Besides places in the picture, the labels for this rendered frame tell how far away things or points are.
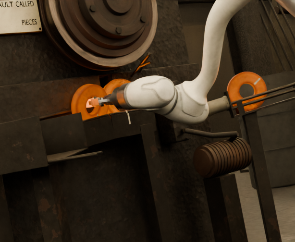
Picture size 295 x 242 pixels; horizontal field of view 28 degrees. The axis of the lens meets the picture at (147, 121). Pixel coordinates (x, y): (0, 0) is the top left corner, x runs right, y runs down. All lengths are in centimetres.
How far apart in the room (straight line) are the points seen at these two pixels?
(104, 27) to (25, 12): 31
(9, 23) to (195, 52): 854
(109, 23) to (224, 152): 64
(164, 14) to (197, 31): 817
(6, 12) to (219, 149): 92
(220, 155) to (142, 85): 52
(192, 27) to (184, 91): 881
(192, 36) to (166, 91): 885
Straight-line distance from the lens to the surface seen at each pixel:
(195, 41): 1070
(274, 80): 480
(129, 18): 222
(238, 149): 233
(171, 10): 265
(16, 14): 225
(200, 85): 194
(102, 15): 217
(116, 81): 230
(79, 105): 212
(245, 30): 661
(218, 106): 235
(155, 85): 184
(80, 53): 217
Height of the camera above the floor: 62
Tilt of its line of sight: 1 degrees up
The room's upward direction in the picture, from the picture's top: 11 degrees counter-clockwise
